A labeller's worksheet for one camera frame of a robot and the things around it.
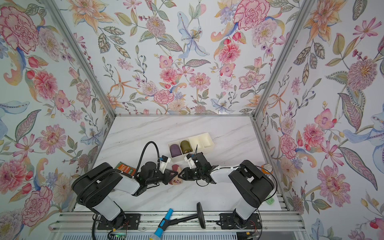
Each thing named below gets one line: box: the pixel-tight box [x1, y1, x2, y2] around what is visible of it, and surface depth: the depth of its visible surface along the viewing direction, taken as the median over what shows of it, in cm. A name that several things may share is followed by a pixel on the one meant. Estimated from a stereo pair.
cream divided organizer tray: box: [168, 132, 215, 163], surface depth 100 cm
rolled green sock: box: [180, 140, 193, 154], surface depth 97 cm
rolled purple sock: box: [170, 144, 182, 158], surface depth 98 cm
